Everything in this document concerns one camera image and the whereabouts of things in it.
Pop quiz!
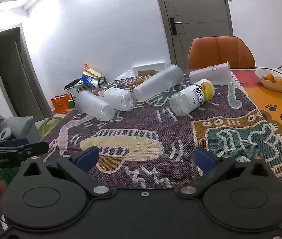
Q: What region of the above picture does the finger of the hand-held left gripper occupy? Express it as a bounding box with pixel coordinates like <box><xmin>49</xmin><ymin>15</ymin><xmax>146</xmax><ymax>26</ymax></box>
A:
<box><xmin>0</xmin><ymin>141</ymin><xmax>50</xmax><ymax>160</ymax></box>
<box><xmin>0</xmin><ymin>137</ymin><xmax>30</xmax><ymax>150</ymax></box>

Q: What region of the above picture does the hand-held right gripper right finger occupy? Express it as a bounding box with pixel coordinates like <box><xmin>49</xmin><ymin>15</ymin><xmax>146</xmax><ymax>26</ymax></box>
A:
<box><xmin>178</xmin><ymin>146</ymin><xmax>273</xmax><ymax>198</ymax></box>

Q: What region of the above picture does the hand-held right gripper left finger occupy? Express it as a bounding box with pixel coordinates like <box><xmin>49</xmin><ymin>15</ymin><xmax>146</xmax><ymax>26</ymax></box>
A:
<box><xmin>19</xmin><ymin>146</ymin><xmax>112</xmax><ymax>197</ymax></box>

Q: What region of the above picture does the short frosted plastic cup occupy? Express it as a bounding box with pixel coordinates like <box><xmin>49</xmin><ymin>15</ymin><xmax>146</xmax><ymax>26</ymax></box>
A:
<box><xmin>75</xmin><ymin>90</ymin><xmax>115</xmax><ymax>122</ymax></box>

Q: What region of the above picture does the frosted cup near chair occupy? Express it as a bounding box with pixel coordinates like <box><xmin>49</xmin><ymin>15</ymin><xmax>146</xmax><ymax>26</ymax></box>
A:
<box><xmin>189</xmin><ymin>61</ymin><xmax>232</xmax><ymax>85</ymax></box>

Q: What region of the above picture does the tall frosted plastic cup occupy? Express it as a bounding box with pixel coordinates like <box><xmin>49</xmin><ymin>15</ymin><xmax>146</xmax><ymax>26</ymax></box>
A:
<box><xmin>133</xmin><ymin>64</ymin><xmax>183</xmax><ymax>103</ymax></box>

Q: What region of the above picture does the grey sofa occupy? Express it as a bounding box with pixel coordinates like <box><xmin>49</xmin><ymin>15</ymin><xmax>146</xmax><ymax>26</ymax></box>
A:
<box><xmin>0</xmin><ymin>105</ymin><xmax>41</xmax><ymax>145</ymax></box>

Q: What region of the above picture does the green bag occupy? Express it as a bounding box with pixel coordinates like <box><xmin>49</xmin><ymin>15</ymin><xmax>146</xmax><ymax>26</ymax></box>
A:
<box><xmin>38</xmin><ymin>117</ymin><xmax>63</xmax><ymax>137</ymax></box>

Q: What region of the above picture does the orange gift bag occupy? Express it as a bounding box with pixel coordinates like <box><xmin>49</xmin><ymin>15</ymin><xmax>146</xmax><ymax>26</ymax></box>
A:
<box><xmin>51</xmin><ymin>95</ymin><xmax>72</xmax><ymax>114</ymax></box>

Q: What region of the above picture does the printed woven blanket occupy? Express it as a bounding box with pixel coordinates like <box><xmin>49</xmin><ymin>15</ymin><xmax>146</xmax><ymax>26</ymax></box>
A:
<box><xmin>40</xmin><ymin>68</ymin><xmax>282</xmax><ymax>202</ymax></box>

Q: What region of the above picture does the white bottle with yellow label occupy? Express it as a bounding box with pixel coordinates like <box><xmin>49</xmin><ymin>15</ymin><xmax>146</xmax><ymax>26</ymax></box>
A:
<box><xmin>169</xmin><ymin>79</ymin><xmax>215</xmax><ymax>117</ymax></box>

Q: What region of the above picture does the crinkled clear plastic bottle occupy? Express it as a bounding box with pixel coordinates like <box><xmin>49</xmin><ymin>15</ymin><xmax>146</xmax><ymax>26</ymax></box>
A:
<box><xmin>103</xmin><ymin>87</ymin><xmax>137</xmax><ymax>112</ymax></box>

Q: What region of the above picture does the white plastic bag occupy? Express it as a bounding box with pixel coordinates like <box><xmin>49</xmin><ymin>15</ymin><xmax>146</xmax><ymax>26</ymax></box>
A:
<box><xmin>115</xmin><ymin>70</ymin><xmax>134</xmax><ymax>81</ymax></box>

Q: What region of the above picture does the orange paw print mat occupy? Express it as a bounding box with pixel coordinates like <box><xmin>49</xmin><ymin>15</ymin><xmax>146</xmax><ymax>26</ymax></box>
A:
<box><xmin>231</xmin><ymin>70</ymin><xmax>282</xmax><ymax>160</ymax></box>

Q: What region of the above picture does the white bowl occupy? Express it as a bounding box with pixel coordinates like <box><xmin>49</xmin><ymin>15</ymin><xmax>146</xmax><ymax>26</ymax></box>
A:
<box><xmin>255</xmin><ymin>68</ymin><xmax>282</xmax><ymax>92</ymax></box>

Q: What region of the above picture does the white flat box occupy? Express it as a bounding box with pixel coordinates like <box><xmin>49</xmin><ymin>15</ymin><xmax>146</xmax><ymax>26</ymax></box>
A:
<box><xmin>132</xmin><ymin>61</ymin><xmax>166</xmax><ymax>76</ymax></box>

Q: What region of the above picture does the orange leather chair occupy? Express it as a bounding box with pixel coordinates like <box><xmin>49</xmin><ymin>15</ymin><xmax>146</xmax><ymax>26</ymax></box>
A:
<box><xmin>188</xmin><ymin>36</ymin><xmax>256</xmax><ymax>70</ymax></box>

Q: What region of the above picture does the black door lock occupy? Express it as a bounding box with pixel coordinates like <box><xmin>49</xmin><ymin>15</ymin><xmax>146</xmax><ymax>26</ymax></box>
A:
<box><xmin>169</xmin><ymin>17</ymin><xmax>183</xmax><ymax>35</ymax></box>

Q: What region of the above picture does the grey door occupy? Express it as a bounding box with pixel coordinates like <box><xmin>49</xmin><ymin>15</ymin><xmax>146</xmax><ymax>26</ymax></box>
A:
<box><xmin>153</xmin><ymin>0</ymin><xmax>234</xmax><ymax>70</ymax></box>

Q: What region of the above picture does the dark doorway frame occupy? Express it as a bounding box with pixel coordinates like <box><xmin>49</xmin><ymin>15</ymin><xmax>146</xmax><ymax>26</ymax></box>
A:
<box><xmin>0</xmin><ymin>24</ymin><xmax>47</xmax><ymax>120</ymax></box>

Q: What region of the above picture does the black wire rack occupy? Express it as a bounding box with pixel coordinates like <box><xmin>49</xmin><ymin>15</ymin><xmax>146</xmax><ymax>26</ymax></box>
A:
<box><xmin>64</xmin><ymin>76</ymin><xmax>107</xmax><ymax>98</ymax></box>

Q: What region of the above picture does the paper bag with orange handle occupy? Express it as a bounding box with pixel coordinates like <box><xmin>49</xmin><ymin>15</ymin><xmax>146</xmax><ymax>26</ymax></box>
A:
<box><xmin>82</xmin><ymin>63</ymin><xmax>101</xmax><ymax>79</ymax></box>

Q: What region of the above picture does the black cable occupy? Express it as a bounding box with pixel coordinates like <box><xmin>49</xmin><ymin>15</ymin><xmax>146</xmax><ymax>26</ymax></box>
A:
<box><xmin>254</xmin><ymin>66</ymin><xmax>282</xmax><ymax>83</ymax></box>

